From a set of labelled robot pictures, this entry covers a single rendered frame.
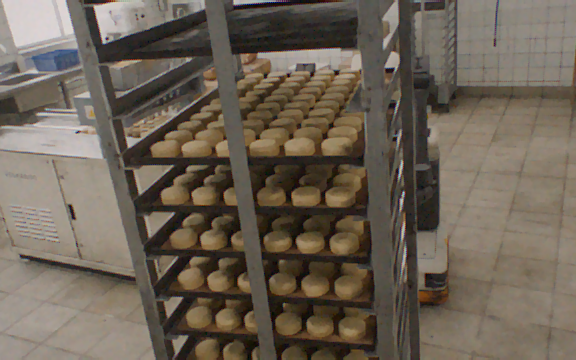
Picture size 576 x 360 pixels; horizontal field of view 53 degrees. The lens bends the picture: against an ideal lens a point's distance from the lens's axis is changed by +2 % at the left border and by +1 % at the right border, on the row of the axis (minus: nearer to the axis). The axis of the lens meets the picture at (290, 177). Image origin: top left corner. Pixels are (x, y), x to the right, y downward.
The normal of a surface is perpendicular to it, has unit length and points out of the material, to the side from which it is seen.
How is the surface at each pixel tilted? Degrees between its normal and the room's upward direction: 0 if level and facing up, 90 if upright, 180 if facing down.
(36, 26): 90
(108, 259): 89
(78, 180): 90
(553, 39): 90
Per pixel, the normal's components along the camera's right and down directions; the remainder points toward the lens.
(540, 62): -0.44, 0.39
